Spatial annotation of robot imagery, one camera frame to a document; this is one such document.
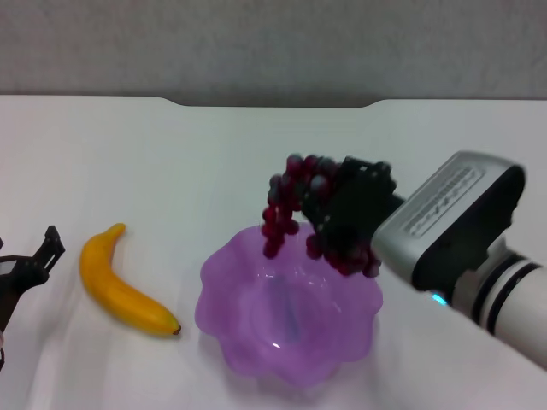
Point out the purple wavy plastic plate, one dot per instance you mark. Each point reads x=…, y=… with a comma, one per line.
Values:
x=256, y=320

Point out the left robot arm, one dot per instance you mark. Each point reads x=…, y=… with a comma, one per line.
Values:
x=1, y=354

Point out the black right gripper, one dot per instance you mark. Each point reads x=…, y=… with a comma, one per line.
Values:
x=363, y=218

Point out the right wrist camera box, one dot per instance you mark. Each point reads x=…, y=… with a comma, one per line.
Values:
x=448, y=213

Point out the dark red grape bunch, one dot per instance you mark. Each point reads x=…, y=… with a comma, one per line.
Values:
x=282, y=200

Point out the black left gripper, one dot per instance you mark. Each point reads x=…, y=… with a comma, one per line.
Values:
x=17, y=286

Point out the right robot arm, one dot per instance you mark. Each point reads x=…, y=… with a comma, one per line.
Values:
x=513, y=299

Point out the yellow banana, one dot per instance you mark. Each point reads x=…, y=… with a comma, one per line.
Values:
x=115, y=290

